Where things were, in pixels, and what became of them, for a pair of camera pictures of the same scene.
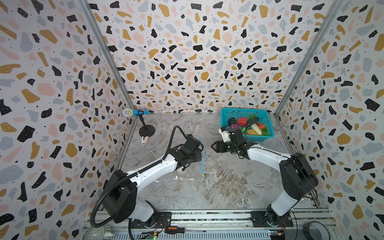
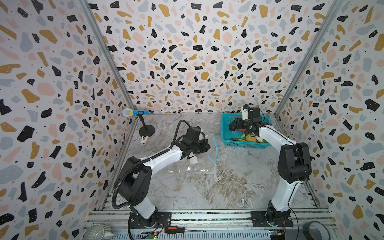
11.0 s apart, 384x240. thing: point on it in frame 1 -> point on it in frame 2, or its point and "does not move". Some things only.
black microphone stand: [147, 130] does not move
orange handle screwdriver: [175, 230] does not move
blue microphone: [129, 112] does not move
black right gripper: [222, 146] -> [244, 126]
